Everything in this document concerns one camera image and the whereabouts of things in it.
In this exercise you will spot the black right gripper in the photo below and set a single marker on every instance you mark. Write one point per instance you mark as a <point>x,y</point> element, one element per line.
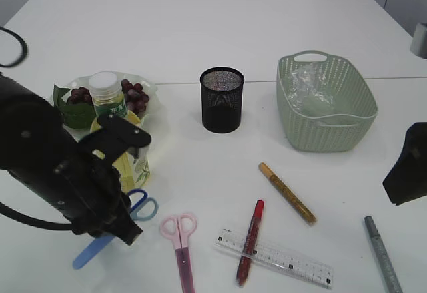
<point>406,181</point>

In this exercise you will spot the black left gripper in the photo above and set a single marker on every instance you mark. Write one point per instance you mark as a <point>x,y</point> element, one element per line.
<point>95,202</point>

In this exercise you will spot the blue scissors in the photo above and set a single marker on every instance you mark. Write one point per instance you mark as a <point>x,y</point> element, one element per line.
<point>98,244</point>

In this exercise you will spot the pink scissors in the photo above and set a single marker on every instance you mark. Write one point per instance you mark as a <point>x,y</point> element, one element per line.
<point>178,229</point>

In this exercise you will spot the purple artificial grape bunch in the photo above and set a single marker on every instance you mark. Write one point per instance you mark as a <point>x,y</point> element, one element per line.
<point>77,109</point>

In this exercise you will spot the yellow tea bottle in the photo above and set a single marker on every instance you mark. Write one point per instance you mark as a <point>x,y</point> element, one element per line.
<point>107,96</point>

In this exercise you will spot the clear plastic sheet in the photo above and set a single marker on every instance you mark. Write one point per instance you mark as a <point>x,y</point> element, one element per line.
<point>308,91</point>

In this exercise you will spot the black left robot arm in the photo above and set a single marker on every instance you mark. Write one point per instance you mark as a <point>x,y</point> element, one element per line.
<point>33,143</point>

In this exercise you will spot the frosted green wavy plate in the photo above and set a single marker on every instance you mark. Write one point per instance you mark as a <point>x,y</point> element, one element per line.
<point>149,87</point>

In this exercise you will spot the silver glitter pen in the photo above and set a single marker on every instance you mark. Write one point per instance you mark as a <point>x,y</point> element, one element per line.
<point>386,267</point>

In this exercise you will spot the light green plastic basket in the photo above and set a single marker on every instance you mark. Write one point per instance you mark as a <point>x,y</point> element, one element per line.
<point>355,107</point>

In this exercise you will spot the gold glitter pen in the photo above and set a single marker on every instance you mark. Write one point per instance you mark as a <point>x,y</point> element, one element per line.
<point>303,211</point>

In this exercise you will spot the clear plastic ruler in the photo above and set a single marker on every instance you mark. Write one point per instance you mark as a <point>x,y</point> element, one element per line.
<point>281,260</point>

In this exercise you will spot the black mesh pen holder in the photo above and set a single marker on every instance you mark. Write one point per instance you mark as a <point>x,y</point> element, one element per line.
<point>221,99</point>

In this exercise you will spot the red glitter pen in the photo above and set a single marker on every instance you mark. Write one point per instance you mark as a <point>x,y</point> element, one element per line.
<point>250,242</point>

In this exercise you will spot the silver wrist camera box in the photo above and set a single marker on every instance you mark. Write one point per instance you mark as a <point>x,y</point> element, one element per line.
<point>419,41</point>

